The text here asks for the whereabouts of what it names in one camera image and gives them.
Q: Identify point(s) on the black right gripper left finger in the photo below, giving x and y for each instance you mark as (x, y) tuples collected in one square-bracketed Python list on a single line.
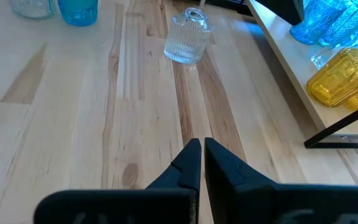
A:
[(166, 205)]

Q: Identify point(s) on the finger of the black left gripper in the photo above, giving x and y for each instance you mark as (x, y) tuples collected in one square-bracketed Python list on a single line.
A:
[(284, 9)]

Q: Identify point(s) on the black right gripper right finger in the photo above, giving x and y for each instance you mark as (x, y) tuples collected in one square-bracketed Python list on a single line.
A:
[(259, 205)]

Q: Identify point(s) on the teal cut-glass vase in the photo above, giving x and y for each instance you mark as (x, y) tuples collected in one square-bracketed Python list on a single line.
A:
[(356, 25), (315, 21)]

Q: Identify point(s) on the clear twisted glass vase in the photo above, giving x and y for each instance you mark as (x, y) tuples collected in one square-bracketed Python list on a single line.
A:
[(322, 59)]

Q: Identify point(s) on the yellow ribbed glass bottle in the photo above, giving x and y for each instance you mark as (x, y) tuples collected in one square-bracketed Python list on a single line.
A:
[(340, 77)]

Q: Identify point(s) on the short ribbed clear glass jar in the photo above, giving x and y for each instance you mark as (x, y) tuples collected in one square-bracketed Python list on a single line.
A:
[(186, 40)]

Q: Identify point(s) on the teal glass vase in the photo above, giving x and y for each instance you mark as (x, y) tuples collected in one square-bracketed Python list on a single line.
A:
[(78, 12)]

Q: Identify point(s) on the clear round glass vase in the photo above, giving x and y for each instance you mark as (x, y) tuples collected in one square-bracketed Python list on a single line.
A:
[(33, 7)]

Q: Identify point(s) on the wooden shelf with black frame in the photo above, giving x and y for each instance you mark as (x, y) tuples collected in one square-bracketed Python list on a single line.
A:
[(294, 68)]

